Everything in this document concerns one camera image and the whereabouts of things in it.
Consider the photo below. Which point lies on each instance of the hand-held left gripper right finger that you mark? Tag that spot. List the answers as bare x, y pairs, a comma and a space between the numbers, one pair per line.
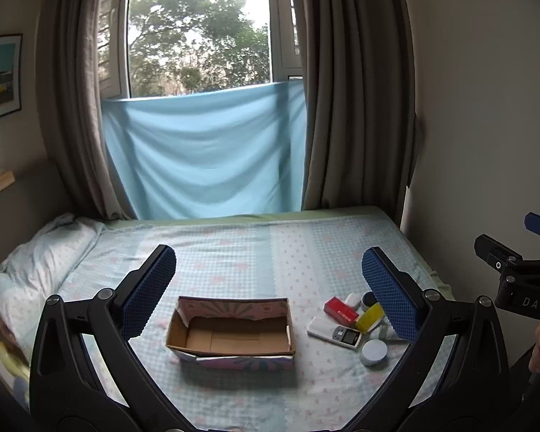
391, 301

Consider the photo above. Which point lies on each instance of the red small box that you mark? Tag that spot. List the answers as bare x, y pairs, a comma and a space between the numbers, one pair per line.
339, 308

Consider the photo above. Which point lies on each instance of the pale yellow pack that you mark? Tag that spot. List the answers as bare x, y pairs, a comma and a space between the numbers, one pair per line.
9, 369

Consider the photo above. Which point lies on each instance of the yellow tape roll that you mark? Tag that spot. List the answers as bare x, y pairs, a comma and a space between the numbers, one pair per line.
369, 318

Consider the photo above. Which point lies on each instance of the framed wall picture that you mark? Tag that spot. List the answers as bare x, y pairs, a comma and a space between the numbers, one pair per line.
0, 78

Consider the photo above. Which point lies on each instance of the white earbuds case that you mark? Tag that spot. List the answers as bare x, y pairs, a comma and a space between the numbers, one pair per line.
353, 300

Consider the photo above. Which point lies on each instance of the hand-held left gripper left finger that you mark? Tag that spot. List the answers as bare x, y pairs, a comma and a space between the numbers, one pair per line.
148, 294

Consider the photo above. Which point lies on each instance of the grey-brown curtain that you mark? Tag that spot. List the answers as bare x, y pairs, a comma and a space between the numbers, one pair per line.
355, 90
78, 99

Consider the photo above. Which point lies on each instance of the grey padded headboard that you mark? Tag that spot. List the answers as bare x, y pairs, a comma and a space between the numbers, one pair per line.
22, 202

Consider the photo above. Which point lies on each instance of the white window frame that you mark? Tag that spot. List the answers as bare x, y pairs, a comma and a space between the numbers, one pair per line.
283, 18

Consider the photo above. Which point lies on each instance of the pale checked pillow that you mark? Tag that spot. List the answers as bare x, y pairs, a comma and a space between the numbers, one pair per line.
36, 270

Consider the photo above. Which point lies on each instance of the round jar pale blue lid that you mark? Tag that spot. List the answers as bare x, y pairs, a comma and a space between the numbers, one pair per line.
372, 352

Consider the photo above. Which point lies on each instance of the tan small block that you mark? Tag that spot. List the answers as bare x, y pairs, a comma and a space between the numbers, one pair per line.
4, 181

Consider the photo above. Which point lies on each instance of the light blue hanging cloth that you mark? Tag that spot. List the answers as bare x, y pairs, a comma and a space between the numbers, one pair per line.
202, 153

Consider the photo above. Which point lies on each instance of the light green mattress sheet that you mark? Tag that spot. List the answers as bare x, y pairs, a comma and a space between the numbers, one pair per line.
342, 211

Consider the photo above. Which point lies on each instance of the small black jar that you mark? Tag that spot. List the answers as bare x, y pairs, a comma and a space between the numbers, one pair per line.
368, 299

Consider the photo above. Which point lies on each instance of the checked floral bedsheet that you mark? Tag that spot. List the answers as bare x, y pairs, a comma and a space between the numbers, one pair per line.
252, 252

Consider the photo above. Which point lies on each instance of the cardboard box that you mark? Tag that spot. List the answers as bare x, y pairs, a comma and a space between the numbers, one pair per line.
234, 330

